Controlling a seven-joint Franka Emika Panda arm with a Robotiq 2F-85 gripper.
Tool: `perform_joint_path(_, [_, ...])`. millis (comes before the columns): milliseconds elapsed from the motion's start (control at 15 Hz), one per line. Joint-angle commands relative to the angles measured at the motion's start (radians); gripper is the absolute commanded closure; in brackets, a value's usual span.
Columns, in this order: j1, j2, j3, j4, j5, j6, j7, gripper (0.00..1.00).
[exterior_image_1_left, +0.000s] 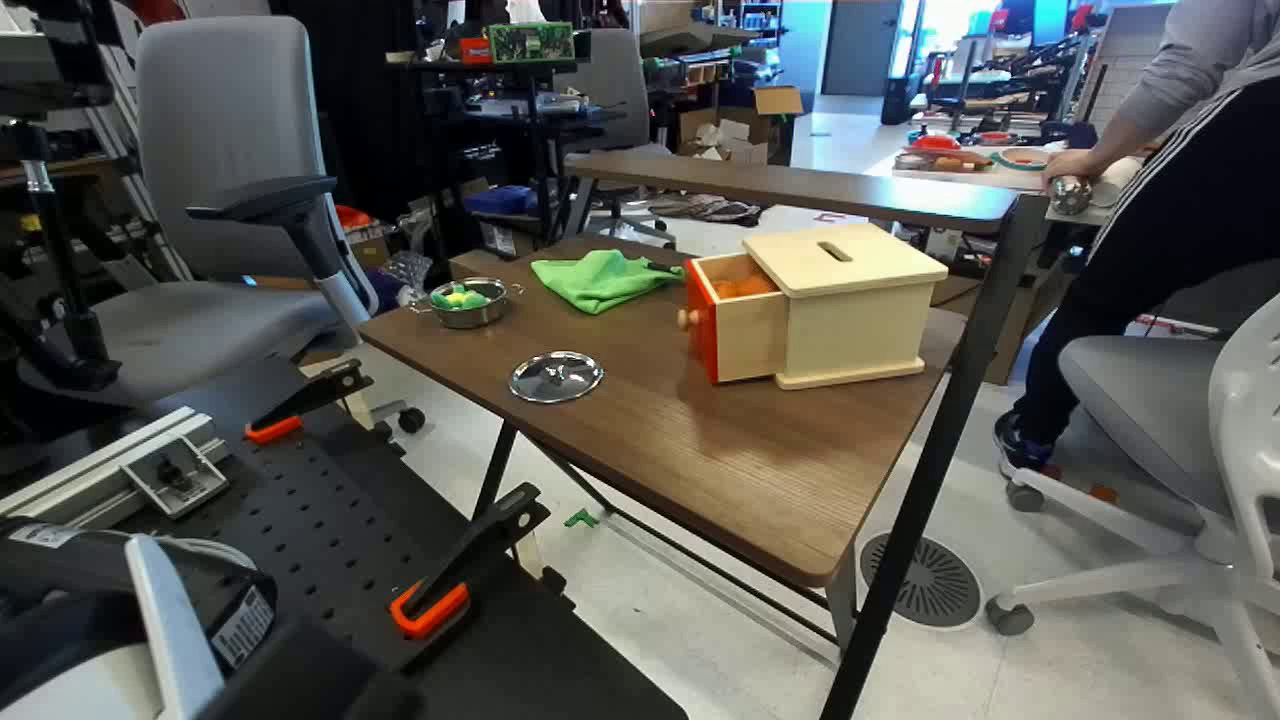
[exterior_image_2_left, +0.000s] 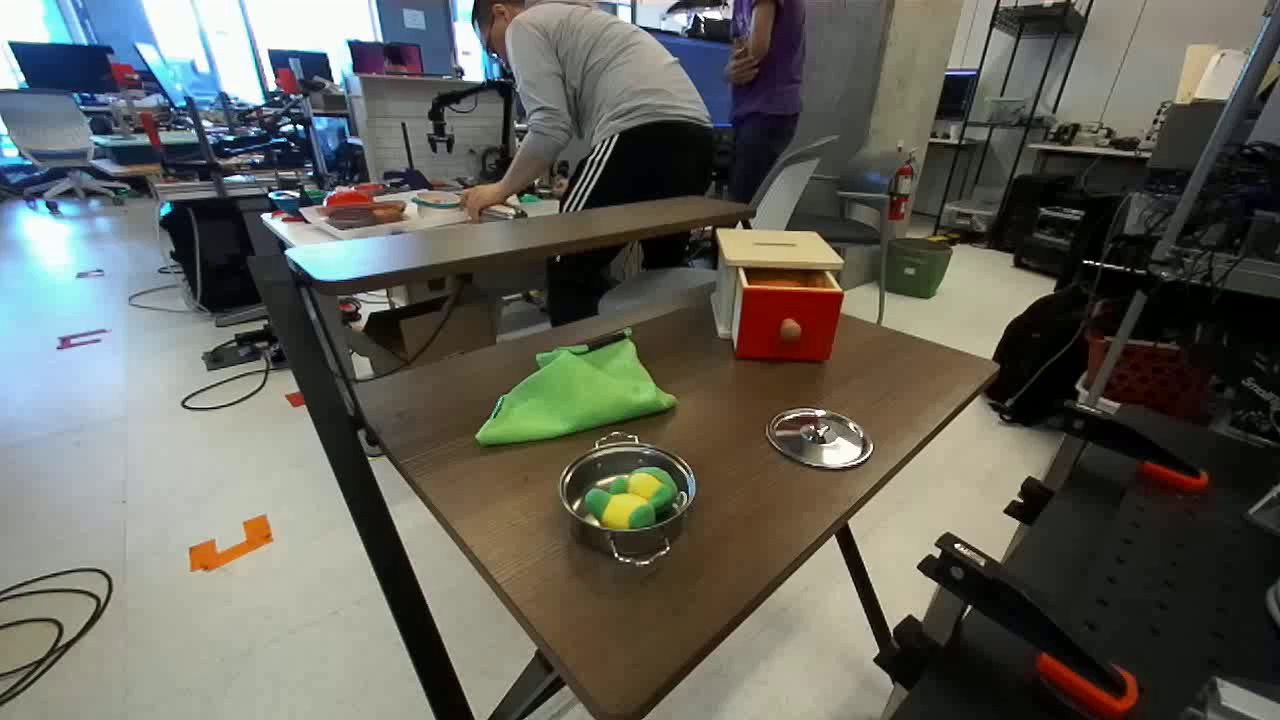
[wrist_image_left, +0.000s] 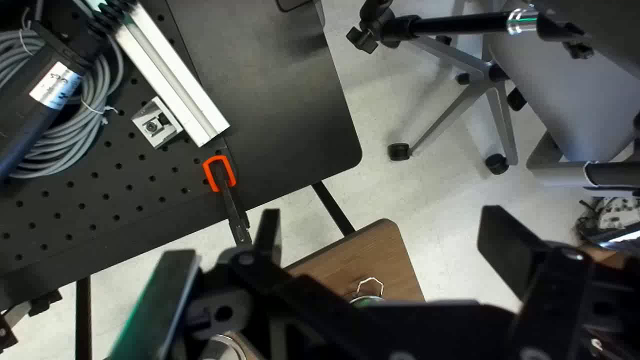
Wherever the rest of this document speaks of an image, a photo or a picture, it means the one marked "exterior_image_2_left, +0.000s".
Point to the silver metal pot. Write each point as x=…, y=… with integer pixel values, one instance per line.
x=603, y=471

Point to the silver pot lid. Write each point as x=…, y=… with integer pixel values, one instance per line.
x=821, y=450

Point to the green microfiber cloth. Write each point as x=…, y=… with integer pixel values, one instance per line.
x=573, y=392

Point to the yellow green toy corn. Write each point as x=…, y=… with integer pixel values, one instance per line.
x=626, y=512
x=654, y=487

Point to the red drawer with knob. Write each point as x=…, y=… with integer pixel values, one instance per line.
x=767, y=326

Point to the light wooden box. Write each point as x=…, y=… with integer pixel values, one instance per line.
x=773, y=248

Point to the dark wooden raised shelf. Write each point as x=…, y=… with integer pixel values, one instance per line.
x=505, y=240

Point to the cardboard box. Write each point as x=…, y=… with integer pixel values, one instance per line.
x=427, y=335

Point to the gray office chair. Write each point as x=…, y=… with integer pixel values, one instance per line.
x=784, y=184

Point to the green plastic bin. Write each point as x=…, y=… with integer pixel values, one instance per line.
x=918, y=265

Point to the person in gray sweater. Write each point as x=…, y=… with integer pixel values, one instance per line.
x=586, y=67

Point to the red fire extinguisher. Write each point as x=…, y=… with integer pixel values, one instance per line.
x=900, y=194

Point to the red tray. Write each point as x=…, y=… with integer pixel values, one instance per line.
x=355, y=207

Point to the person in purple shirt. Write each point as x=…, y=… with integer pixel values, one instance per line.
x=767, y=53

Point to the black backpack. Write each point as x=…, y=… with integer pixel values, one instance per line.
x=1041, y=355

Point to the black power strip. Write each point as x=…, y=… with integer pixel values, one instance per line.
x=242, y=351

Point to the red plastic crate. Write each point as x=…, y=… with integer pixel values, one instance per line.
x=1154, y=382

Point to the gray metal pole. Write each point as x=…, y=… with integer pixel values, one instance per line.
x=1182, y=203

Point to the black perforated platform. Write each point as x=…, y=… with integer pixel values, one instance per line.
x=1160, y=587

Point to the white office chair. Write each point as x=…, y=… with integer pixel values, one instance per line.
x=47, y=134

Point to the dark computer monitor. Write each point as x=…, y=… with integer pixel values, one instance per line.
x=61, y=67

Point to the black metal table frame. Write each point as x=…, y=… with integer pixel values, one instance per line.
x=345, y=453

